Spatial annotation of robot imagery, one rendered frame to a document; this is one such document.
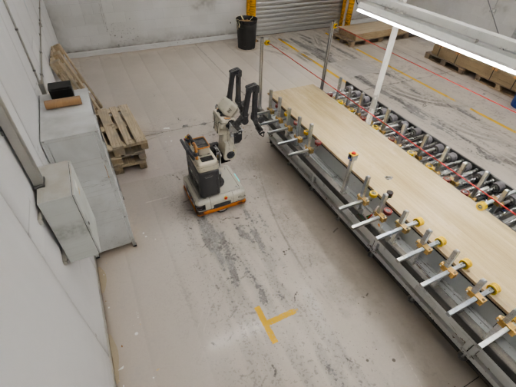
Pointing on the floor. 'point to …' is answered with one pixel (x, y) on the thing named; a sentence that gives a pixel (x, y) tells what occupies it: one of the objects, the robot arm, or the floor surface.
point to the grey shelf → (87, 164)
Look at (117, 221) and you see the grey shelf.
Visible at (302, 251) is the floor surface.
